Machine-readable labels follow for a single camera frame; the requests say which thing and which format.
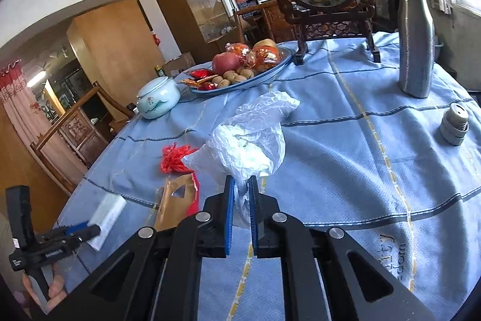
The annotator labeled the silver metal bottle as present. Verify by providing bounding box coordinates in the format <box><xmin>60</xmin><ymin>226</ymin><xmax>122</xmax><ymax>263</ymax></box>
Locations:
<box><xmin>397</xmin><ymin>0</ymin><xmax>437</xmax><ymax>98</ymax></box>

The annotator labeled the pink curtain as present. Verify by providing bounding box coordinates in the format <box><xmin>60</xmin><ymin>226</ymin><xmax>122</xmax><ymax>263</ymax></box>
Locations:
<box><xmin>0</xmin><ymin>58</ymin><xmax>53</xmax><ymax>164</ymax></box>

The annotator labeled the pile of walnuts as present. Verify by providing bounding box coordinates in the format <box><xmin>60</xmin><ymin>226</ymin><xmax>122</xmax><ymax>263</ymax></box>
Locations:
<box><xmin>211</xmin><ymin>67</ymin><xmax>257</xmax><ymax>91</ymax></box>

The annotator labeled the cardboard box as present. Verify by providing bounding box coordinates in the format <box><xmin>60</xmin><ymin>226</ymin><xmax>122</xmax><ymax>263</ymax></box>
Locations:
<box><xmin>161</xmin><ymin>52</ymin><xmax>196</xmax><ymax>77</ymax></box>

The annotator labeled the red apple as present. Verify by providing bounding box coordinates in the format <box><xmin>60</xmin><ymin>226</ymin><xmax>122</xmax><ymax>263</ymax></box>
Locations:
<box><xmin>212</xmin><ymin>52</ymin><xmax>242</xmax><ymax>75</ymax></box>

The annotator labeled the small grey stacked container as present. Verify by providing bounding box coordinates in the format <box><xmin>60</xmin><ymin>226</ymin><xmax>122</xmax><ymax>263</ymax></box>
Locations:
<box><xmin>439</xmin><ymin>103</ymin><xmax>470</xmax><ymax>146</ymax></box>

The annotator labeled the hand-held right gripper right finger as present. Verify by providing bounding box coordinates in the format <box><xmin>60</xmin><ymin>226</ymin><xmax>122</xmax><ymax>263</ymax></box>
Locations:
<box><xmin>248</xmin><ymin>175</ymin><xmax>437</xmax><ymax>321</ymax></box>

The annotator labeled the carved wooden table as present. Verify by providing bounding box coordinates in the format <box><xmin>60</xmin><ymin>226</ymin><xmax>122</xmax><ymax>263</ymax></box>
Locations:
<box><xmin>233</xmin><ymin>1</ymin><xmax>301</xmax><ymax>43</ymax></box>

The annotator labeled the white plastic bag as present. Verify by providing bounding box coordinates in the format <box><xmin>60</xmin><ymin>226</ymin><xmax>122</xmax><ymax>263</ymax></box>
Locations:
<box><xmin>181</xmin><ymin>90</ymin><xmax>301</xmax><ymax>229</ymax></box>

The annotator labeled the red yarn tassel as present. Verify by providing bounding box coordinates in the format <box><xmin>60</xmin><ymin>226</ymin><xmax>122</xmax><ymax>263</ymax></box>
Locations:
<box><xmin>161</xmin><ymin>143</ymin><xmax>200</xmax><ymax>174</ymax></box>

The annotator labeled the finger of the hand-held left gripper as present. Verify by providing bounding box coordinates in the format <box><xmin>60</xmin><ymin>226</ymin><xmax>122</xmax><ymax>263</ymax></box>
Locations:
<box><xmin>56</xmin><ymin>224</ymin><xmax>103</xmax><ymax>245</ymax></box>
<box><xmin>43</xmin><ymin>224</ymin><xmax>91</xmax><ymax>239</ymax></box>

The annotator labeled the wrapped orange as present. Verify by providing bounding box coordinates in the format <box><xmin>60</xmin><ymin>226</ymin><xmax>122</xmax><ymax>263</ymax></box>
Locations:
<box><xmin>253</xmin><ymin>39</ymin><xmax>282</xmax><ymax>70</ymax></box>
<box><xmin>234</xmin><ymin>43</ymin><xmax>261</xmax><ymax>68</ymax></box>

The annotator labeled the carved wooden chair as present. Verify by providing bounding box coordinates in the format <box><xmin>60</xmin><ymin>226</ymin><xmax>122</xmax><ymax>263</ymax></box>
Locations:
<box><xmin>30</xmin><ymin>80</ymin><xmax>136</xmax><ymax>194</ymax></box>

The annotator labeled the person's left hand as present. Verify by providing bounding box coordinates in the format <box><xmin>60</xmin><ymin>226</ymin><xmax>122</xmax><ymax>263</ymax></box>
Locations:
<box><xmin>22</xmin><ymin>263</ymin><xmax>69</xmax><ymax>314</ymax></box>

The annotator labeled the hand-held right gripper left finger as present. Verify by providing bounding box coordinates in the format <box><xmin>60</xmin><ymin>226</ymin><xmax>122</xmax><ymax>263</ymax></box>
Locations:
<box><xmin>56</xmin><ymin>175</ymin><xmax>238</xmax><ymax>321</ymax></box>

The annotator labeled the celadon lidded jar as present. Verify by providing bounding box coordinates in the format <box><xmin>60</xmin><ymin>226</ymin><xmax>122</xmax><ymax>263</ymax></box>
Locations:
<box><xmin>136</xmin><ymin>76</ymin><xmax>182</xmax><ymax>119</ymax></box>

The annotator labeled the blue rimmed fruit plate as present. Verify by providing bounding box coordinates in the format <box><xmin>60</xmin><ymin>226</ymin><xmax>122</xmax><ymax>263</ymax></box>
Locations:
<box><xmin>188</xmin><ymin>46</ymin><xmax>294</xmax><ymax>94</ymax></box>

